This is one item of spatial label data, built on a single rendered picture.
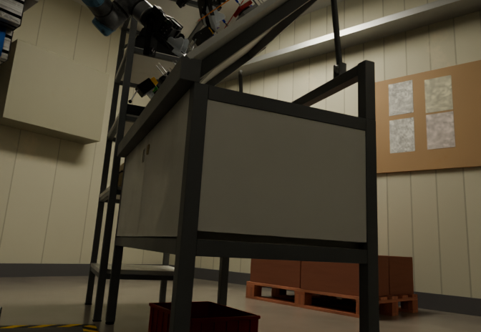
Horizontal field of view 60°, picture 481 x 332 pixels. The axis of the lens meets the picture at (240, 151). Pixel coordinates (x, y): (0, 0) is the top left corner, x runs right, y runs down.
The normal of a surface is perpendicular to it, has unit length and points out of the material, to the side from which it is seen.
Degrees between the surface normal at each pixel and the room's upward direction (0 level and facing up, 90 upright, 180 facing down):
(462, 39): 90
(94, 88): 90
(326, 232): 90
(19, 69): 90
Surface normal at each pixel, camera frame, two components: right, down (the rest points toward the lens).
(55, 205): 0.76, -0.10
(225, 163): 0.40, -0.18
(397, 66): -0.64, -0.21
